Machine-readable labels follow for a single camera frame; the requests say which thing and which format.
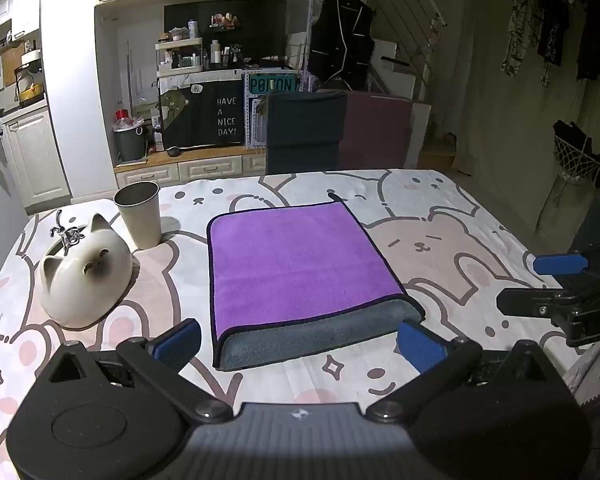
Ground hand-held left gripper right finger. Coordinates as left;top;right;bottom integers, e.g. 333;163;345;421
366;319;557;424

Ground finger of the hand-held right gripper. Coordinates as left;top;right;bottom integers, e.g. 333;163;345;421
533;246;600;277
496;286;573;320

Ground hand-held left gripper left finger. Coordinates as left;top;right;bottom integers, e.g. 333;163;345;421
48;318;235;424

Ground purple and grey towel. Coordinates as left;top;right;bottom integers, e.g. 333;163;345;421
207;199;427;373

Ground bunny print tablecloth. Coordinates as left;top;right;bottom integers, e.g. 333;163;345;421
0;168;600;480

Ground white net basket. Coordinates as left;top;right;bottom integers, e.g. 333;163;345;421
551;120;600;190

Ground white cat-shaped ceramic bowl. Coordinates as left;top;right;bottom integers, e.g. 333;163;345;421
39;212;134;331

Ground beige cup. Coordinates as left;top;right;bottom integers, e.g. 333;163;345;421
113;181;163;251

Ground small silver metal figurine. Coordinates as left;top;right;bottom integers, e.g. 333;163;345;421
50;209;87;256

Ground white drawer cabinet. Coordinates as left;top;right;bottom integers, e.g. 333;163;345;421
114;150;268;191

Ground dark green trash bin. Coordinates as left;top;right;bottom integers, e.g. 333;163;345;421
113;124;149;163

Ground maroon board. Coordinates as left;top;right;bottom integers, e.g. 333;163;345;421
337;91;415;172

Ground black hanging garment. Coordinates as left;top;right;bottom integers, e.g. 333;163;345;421
576;0;600;82
536;0;570;89

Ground black have a nice day sign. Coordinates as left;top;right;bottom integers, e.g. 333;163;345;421
158;79;245;151

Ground white kitchen cabinet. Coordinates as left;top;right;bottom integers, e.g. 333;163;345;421
1;102;73;211

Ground patterned hanging garment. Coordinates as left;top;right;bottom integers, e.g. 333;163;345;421
501;0;537;79

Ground dark upholstered chair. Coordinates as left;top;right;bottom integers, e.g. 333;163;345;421
265;90;348;177

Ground teal sign plate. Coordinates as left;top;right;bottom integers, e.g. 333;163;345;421
248;74;300;97

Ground yellow kettle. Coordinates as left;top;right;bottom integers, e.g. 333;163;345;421
18;81;46;107

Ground white shelf organizer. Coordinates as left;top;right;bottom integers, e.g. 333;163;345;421
154;37;204;72

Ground black vest with white trim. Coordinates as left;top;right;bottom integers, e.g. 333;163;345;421
306;0;377;94

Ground white wire rack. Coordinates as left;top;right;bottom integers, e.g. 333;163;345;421
243;71;311;151

